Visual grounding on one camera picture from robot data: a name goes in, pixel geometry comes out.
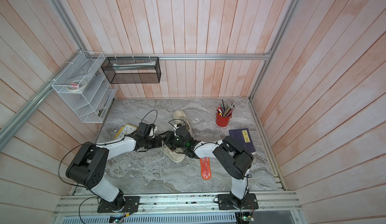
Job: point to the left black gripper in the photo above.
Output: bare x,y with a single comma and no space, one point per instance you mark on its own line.
159,143

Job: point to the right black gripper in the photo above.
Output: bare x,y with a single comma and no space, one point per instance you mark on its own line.
169,139

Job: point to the beige lace sneaker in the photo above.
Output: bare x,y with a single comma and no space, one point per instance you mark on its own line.
180,117
176,155

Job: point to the red insole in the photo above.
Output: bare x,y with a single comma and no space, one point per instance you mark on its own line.
205,168

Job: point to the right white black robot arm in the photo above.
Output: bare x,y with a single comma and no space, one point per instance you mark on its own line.
233,156

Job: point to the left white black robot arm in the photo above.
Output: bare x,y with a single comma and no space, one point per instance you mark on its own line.
88,166

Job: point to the yellow alarm clock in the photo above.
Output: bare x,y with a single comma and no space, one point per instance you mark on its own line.
125,130

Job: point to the red pen cup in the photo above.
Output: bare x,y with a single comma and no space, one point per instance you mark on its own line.
221,120

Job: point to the pens and pencils bunch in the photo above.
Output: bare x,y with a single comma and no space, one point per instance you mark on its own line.
225,108

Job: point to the dark blue book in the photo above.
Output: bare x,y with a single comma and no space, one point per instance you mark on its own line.
243,137

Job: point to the tape roll in shelf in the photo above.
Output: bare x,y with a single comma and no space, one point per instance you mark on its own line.
76,85

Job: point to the black mesh wall basket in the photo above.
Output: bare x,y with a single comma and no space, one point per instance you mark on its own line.
132,70

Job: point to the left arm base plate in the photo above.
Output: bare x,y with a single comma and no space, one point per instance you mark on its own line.
127,204

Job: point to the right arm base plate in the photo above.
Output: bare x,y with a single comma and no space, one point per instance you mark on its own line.
230,202

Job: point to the white wire wall shelf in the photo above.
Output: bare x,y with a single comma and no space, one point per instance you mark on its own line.
93,103

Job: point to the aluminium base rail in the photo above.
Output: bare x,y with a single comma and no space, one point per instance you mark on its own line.
178,203

